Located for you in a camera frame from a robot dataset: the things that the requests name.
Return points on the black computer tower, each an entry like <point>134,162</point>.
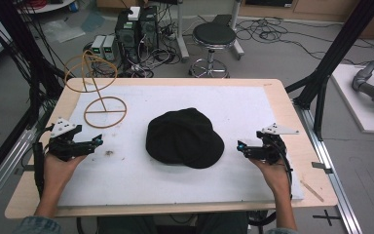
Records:
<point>148,29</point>
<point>127,39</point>

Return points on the aluminium rail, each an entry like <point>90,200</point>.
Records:
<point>331,169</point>
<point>6,169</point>

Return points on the black cap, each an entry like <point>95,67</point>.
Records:
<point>183,138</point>

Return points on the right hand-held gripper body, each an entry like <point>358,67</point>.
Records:
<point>269,150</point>

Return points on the person's right hand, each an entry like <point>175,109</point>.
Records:
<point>276,180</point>

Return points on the white platform board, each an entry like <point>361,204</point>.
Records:
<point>357,107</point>

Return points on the thin wooden stick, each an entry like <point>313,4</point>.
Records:
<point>311,191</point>

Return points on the white table mat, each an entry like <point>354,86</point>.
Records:
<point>175,182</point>

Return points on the person's denim sleeve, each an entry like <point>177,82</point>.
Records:
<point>37,226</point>

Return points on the person's left hand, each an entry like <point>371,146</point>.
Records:
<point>56,174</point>

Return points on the clear plastic sheet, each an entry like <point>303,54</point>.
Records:
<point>61,31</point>

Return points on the white stand leg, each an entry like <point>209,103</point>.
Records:
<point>181,32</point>
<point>237,32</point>

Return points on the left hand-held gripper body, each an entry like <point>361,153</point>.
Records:
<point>65,145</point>

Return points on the black round stool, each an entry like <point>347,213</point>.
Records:
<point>213,34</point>

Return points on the person's dark trousers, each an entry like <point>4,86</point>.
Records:
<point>220,224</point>

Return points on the black metal frame post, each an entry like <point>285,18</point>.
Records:
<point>337,52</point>
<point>22,48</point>

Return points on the white box device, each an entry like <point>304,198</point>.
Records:
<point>133,13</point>

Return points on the grey power supply unit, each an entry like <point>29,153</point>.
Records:
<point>97,46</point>
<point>109,48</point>

